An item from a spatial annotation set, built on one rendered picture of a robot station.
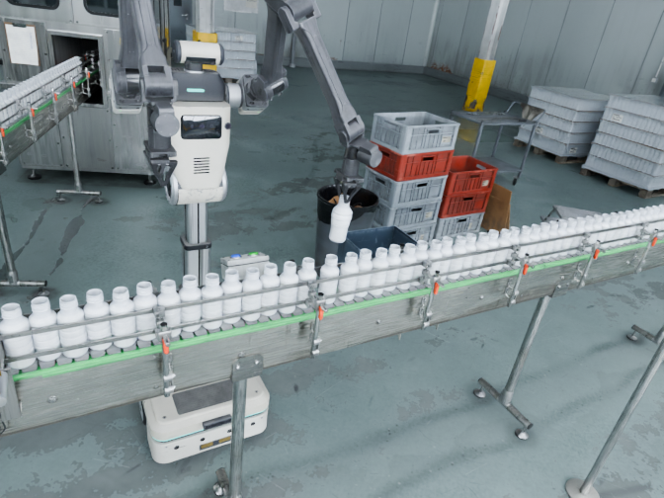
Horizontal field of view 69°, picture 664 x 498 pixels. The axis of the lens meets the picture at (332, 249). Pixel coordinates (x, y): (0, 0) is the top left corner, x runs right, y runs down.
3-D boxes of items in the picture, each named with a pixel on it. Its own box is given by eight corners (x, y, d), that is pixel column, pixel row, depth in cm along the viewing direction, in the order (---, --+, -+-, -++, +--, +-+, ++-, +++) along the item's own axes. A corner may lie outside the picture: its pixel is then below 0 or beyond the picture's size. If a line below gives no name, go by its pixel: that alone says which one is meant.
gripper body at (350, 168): (349, 174, 168) (354, 153, 165) (364, 184, 160) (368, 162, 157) (333, 173, 165) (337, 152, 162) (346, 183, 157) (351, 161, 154)
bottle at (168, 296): (181, 325, 140) (180, 277, 132) (181, 338, 135) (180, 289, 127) (159, 326, 138) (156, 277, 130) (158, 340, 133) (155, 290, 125)
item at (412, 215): (385, 233, 400) (390, 208, 390) (356, 213, 428) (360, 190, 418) (437, 222, 433) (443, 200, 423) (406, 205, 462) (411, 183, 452)
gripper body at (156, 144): (150, 159, 122) (149, 130, 119) (143, 147, 130) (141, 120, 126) (177, 158, 125) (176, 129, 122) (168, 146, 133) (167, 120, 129)
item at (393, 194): (391, 208, 389) (396, 183, 379) (360, 190, 417) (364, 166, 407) (443, 199, 423) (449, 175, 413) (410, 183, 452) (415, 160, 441)
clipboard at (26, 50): (11, 62, 410) (4, 21, 395) (41, 65, 415) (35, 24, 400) (9, 63, 406) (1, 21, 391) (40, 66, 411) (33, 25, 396)
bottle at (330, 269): (313, 301, 159) (319, 258, 151) (320, 292, 164) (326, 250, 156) (331, 306, 157) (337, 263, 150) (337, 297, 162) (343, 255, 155)
